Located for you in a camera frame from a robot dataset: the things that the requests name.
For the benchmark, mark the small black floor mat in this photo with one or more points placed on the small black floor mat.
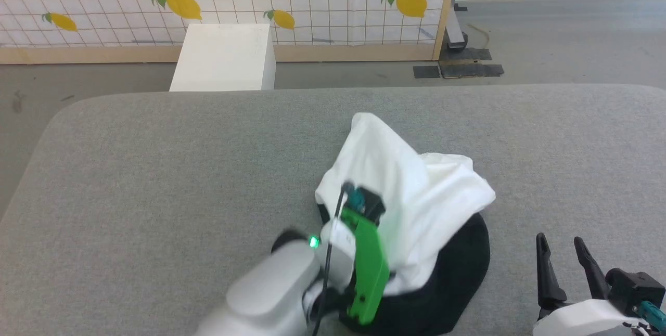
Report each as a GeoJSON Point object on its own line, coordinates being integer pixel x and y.
{"type": "Point", "coordinates": [426, 72]}

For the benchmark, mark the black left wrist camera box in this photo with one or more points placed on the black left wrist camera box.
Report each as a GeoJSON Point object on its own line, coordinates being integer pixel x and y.
{"type": "Point", "coordinates": [369, 202]}

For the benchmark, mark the white box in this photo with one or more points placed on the white box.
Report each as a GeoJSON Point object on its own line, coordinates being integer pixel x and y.
{"type": "Point", "coordinates": [223, 57]}

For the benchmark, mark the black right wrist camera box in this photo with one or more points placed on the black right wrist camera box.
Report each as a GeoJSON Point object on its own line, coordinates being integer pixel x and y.
{"type": "Point", "coordinates": [637, 289]}

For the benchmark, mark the left white grey robot arm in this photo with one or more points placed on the left white grey robot arm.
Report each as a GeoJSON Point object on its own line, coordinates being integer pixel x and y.
{"type": "Point", "coordinates": [276, 289]}

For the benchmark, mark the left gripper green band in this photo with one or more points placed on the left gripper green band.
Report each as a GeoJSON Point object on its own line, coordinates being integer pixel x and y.
{"type": "Point", "coordinates": [368, 263]}

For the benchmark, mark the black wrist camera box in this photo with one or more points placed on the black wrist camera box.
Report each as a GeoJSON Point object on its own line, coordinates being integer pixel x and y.
{"type": "Point", "coordinates": [637, 289]}
{"type": "Point", "coordinates": [369, 202]}

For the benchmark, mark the white and black garment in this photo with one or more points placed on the white and black garment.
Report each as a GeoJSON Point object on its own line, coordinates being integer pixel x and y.
{"type": "Point", "coordinates": [395, 169]}

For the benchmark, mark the large black floor mat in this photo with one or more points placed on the large black floor mat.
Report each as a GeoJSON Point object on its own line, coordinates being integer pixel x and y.
{"type": "Point", "coordinates": [471, 68]}

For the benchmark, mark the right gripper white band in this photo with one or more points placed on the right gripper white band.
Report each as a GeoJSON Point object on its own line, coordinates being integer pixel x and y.
{"type": "Point", "coordinates": [583, 320]}

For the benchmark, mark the grey metal panel stand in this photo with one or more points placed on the grey metal panel stand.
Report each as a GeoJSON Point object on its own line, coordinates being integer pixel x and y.
{"type": "Point", "coordinates": [456, 29]}

